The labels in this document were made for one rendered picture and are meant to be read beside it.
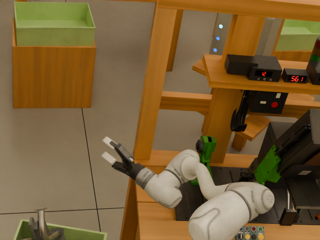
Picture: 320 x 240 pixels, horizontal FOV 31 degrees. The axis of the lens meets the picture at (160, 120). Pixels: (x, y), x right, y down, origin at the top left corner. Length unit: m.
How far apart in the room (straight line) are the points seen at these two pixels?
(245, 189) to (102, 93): 3.36
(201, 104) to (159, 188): 0.85
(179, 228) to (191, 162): 0.55
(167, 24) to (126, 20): 3.66
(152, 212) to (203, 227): 1.13
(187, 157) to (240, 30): 0.72
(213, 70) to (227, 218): 1.16
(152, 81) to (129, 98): 2.28
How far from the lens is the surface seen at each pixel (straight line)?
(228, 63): 2.85
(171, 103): 3.13
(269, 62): 2.95
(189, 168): 2.47
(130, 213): 3.59
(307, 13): 2.88
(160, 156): 3.31
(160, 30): 2.77
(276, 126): 3.15
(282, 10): 2.83
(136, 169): 2.50
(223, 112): 3.11
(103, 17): 6.41
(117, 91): 5.26
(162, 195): 2.45
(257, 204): 1.98
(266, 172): 2.97
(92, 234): 2.78
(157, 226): 2.91
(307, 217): 3.21
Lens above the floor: 3.08
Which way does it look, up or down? 38 degrees down
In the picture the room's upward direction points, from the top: 11 degrees clockwise
